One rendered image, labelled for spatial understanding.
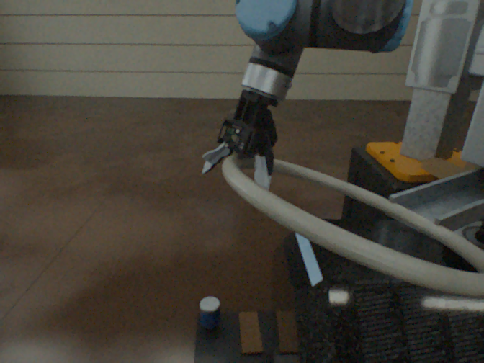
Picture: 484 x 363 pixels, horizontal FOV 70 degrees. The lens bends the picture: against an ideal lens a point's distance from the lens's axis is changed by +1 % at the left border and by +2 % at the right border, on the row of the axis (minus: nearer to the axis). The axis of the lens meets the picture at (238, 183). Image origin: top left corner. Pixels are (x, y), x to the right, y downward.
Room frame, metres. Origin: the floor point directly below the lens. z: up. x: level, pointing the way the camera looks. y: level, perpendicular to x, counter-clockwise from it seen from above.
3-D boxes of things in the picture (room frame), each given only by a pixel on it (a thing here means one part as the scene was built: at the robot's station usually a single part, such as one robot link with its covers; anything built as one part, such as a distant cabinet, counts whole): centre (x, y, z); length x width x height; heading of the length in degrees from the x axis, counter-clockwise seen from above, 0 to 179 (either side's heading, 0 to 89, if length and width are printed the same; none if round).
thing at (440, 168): (1.52, -1.00, 0.81); 0.20 x 0.10 x 0.05; 11
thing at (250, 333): (1.25, -0.06, 0.02); 0.25 x 0.10 x 0.01; 4
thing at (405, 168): (1.78, -1.03, 0.76); 0.49 x 0.49 x 0.05; 3
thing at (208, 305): (1.32, 0.15, 0.08); 0.10 x 0.10 x 0.13
